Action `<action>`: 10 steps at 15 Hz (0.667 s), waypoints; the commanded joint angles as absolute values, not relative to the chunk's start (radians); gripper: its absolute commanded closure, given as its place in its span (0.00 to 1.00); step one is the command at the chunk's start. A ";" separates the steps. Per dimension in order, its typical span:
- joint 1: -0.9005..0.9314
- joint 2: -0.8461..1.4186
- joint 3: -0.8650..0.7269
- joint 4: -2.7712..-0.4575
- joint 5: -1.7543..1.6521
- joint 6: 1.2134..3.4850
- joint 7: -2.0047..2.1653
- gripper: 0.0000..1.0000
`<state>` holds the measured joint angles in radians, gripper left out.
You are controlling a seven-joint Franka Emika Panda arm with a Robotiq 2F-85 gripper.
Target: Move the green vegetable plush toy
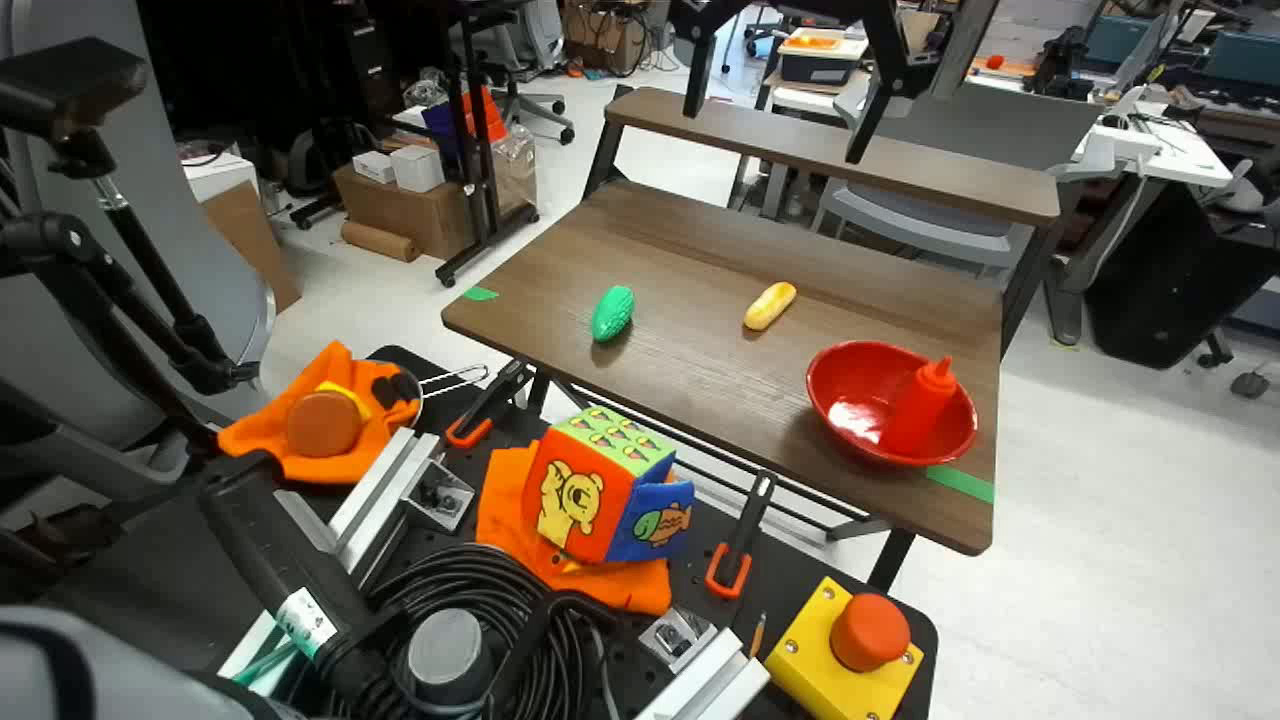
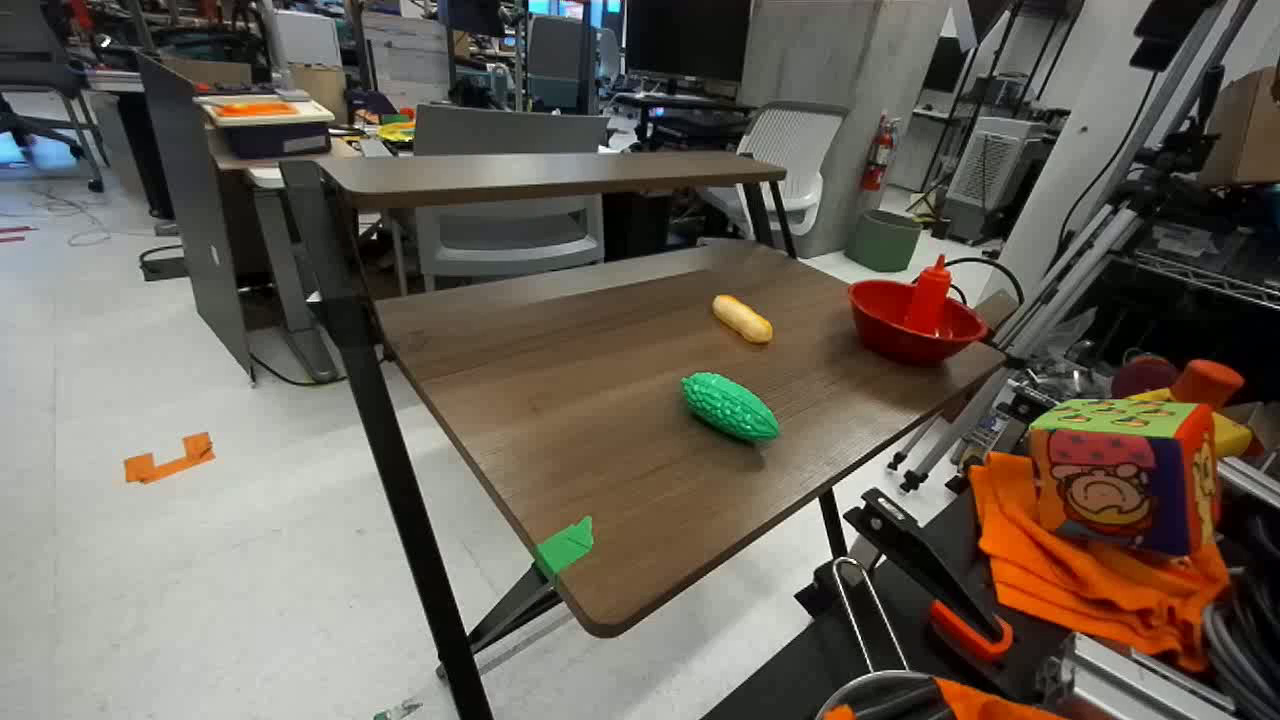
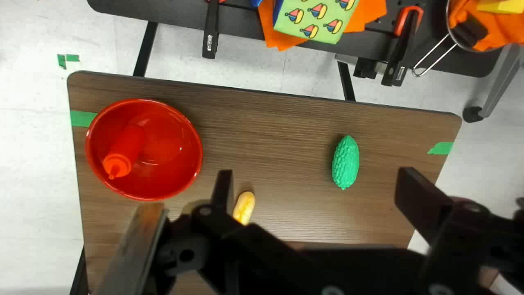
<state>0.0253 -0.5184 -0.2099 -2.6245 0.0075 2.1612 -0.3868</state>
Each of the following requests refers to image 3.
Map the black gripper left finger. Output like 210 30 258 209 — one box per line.
209 169 235 220

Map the orange plastic bottle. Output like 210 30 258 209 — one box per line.
101 115 163 181

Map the green tape strip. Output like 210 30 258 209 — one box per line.
68 110 97 128
425 141 454 158

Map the green vegetable plush toy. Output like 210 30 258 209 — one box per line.
330 135 361 192

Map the yellow corn plush toy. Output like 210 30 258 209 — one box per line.
230 190 256 227

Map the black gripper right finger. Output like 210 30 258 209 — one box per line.
394 166 454 243

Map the grey wheeled stand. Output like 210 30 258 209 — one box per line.
461 46 524 125

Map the black workbench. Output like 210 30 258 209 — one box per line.
86 0 510 79

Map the wire utensil black handle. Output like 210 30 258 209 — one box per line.
410 18 487 79

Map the orange felt cloth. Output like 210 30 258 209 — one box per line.
446 0 524 54
255 0 389 54

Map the red plastic bowl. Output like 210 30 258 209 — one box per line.
83 97 204 202

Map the green tape corner mark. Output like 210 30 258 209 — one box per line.
55 53 81 71

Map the colourful plush cube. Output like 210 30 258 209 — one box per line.
271 0 359 46

